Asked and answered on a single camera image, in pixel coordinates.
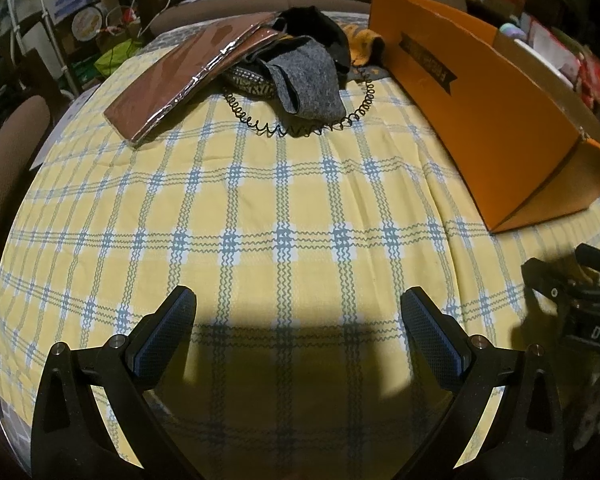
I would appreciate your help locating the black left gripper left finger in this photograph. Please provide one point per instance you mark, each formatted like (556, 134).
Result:
(69, 439)

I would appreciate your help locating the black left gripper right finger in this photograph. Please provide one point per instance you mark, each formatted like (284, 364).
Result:
(503, 420)

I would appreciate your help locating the grey felt cloth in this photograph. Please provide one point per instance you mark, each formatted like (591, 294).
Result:
(305, 79)

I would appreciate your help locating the black patterned headband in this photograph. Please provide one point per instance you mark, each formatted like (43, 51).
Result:
(296, 27)

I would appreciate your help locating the orange cardboard box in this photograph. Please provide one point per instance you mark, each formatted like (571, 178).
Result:
(527, 147)

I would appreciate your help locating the yellow plaid tablecloth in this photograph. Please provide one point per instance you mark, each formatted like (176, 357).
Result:
(297, 249)

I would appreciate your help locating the brown chair backrest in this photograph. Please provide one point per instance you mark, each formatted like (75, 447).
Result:
(20, 136)

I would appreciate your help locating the green bag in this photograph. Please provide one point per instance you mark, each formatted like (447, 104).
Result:
(112, 59)

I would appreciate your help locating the round tin with label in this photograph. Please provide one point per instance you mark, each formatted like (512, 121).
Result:
(87, 23)

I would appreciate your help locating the white metal rack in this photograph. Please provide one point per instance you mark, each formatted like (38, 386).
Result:
(20, 27)

